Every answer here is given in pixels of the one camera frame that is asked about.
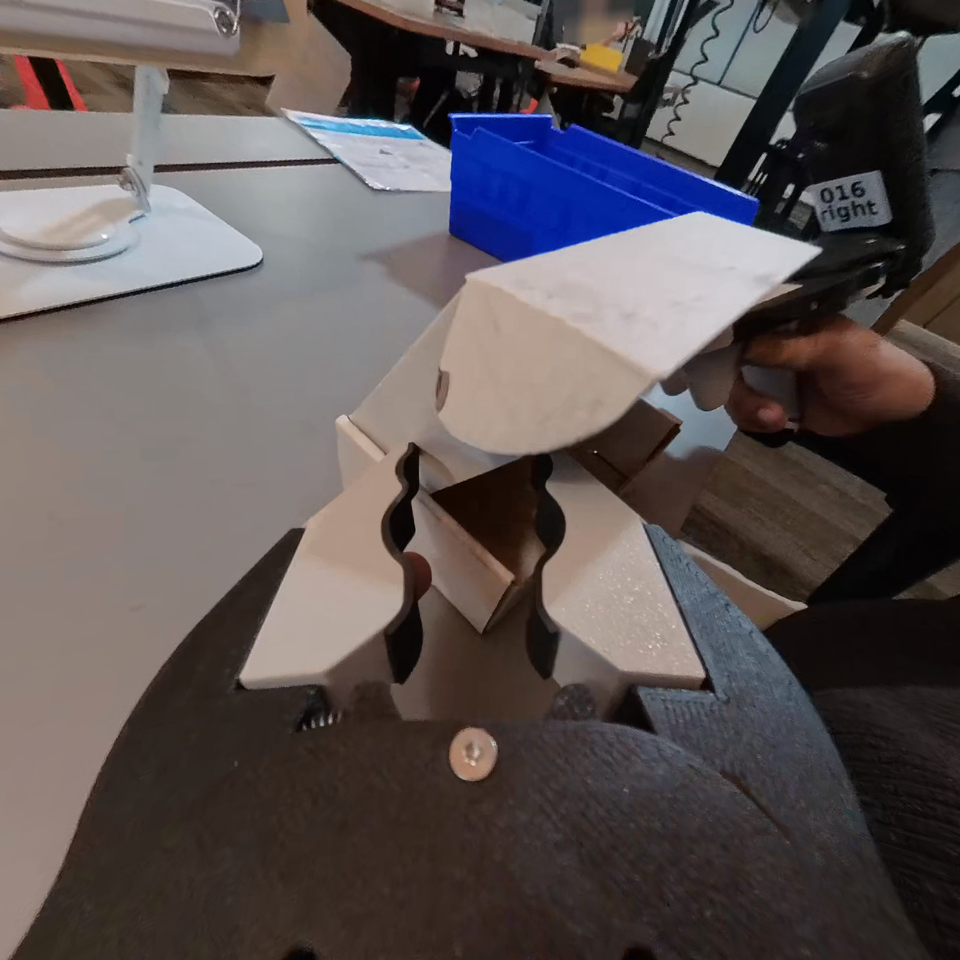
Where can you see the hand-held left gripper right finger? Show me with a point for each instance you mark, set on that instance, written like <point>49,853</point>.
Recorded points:
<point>622,600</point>

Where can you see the person's left hand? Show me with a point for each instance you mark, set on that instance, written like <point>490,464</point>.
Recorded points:
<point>420,574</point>

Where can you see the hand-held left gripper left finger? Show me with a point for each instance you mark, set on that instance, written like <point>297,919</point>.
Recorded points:
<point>322,600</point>

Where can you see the person's right hand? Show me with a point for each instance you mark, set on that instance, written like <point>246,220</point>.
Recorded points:
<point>862,382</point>

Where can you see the brown wooden work table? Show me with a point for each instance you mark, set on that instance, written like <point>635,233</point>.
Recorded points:
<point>487,37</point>

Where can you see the white cardboard box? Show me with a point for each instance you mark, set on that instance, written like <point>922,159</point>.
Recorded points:
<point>600,300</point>

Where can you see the small yellow box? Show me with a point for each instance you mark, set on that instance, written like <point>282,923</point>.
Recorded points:
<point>601,56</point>

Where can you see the person's black sweater torso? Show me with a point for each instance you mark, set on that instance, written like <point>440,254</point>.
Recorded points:
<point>885,750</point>

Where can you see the laminated paper sheet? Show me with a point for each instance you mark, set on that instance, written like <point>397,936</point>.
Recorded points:
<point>375,150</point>

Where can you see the person's dark trouser leg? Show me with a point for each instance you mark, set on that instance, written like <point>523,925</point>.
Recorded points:
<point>885,555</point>

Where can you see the person's right forearm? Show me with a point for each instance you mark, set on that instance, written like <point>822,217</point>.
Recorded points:
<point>930,450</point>

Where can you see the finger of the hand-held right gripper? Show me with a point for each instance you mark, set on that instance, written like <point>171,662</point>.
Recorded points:
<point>709,375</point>

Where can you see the blue plastic bin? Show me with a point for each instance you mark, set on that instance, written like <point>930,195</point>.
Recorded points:
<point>525,195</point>

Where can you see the orange cone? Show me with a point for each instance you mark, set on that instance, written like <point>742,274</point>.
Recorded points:
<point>45,82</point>

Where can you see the white document stand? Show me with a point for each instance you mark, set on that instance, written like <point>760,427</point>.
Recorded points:
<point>150,247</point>

